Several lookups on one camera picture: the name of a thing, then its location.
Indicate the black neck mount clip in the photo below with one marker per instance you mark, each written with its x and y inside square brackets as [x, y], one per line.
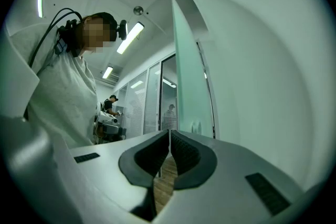
[69, 36]

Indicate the person's head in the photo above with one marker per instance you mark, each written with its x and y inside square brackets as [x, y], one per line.
[94, 34]

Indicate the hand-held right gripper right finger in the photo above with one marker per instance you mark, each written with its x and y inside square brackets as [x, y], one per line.
[231, 191]

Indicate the black head-mounted camera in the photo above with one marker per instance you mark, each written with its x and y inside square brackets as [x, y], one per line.
[122, 29]

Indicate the person's grey sweatshirt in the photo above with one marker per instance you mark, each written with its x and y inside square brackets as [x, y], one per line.
[60, 102]

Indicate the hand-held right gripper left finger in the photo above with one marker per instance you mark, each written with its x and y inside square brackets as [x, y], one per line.
[105, 173]

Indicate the glass partition panel with blinds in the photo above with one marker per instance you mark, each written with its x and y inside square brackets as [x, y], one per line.
[152, 102]
[135, 110]

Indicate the round ceiling detector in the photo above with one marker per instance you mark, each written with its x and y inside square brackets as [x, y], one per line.
[138, 10]

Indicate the frosted glass door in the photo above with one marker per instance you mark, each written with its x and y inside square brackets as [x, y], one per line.
[191, 91]

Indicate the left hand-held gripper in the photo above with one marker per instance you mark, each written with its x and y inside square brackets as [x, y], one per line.
[111, 129]

